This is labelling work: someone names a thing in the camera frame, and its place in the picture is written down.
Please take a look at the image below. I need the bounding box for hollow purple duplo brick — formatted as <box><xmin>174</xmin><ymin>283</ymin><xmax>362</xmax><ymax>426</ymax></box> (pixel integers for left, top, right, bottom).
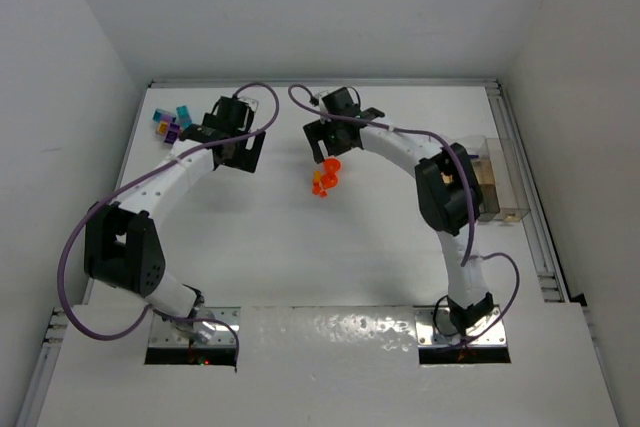
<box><xmin>156</xmin><ymin>121</ymin><xmax>181</xmax><ymax>145</ymax></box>

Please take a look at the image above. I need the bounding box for teal duplo brick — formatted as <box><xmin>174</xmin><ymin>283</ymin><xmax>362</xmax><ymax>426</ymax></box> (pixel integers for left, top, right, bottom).
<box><xmin>176</xmin><ymin>105</ymin><xmax>193</xmax><ymax>130</ymax></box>

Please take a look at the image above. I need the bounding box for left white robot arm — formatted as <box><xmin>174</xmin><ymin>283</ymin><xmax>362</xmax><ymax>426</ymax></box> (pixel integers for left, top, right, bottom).
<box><xmin>84</xmin><ymin>96</ymin><xmax>266</xmax><ymax>319</ymax></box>

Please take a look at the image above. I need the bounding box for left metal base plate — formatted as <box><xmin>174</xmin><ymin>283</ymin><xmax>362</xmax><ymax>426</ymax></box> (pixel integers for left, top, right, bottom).
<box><xmin>148</xmin><ymin>307</ymin><xmax>241</xmax><ymax>348</ymax></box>

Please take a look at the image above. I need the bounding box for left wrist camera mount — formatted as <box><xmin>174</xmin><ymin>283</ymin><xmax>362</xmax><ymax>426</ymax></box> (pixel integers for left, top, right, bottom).
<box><xmin>238</xmin><ymin>96</ymin><xmax>259</xmax><ymax>123</ymax></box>

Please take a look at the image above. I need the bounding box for purple cable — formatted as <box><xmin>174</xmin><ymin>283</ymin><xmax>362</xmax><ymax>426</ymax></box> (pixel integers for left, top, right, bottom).
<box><xmin>287</xmin><ymin>84</ymin><xmax>521</xmax><ymax>348</ymax></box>
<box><xmin>57</xmin><ymin>82</ymin><xmax>281</xmax><ymax>361</ymax></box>

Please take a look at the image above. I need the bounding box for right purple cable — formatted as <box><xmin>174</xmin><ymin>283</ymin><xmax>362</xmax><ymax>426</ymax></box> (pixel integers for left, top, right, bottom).
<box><xmin>287</xmin><ymin>84</ymin><xmax>521</xmax><ymax>348</ymax></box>

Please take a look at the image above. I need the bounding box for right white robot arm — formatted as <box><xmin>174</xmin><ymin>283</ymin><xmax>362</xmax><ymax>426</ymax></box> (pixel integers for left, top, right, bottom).
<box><xmin>303</xmin><ymin>87</ymin><xmax>494</xmax><ymax>336</ymax></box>

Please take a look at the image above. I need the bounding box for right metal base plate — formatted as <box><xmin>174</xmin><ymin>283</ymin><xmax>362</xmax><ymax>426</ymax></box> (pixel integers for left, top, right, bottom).
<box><xmin>413</xmin><ymin>306</ymin><xmax>507</xmax><ymax>348</ymax></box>

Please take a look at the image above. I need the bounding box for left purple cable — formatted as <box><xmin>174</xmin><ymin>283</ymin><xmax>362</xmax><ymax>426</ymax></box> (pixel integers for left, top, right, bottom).
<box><xmin>57</xmin><ymin>82</ymin><xmax>281</xmax><ymax>361</ymax></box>

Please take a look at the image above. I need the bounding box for large orange round lego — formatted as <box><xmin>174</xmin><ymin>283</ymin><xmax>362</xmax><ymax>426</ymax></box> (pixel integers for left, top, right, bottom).
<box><xmin>323</xmin><ymin>158</ymin><xmax>342</xmax><ymax>175</ymax></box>

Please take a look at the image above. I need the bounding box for pile of small orange legos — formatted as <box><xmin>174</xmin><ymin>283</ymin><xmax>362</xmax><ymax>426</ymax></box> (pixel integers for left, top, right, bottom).
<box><xmin>312</xmin><ymin>171</ymin><xmax>328</xmax><ymax>198</ymax></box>

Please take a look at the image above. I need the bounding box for clear plastic container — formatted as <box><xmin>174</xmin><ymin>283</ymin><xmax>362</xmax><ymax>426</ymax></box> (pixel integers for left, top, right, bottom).
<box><xmin>428</xmin><ymin>134</ymin><xmax>531</xmax><ymax>224</ymax></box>

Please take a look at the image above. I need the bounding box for light blue duplo brick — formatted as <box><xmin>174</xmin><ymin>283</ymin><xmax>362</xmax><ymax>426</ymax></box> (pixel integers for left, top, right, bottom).
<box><xmin>152</xmin><ymin>109</ymin><xmax>176</xmax><ymax>123</ymax></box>

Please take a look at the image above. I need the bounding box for metal base plate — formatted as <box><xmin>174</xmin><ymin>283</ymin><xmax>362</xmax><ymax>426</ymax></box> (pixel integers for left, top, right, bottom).
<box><xmin>148</xmin><ymin>307</ymin><xmax>241</xmax><ymax>348</ymax></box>
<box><xmin>413</xmin><ymin>306</ymin><xmax>507</xmax><ymax>348</ymax></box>

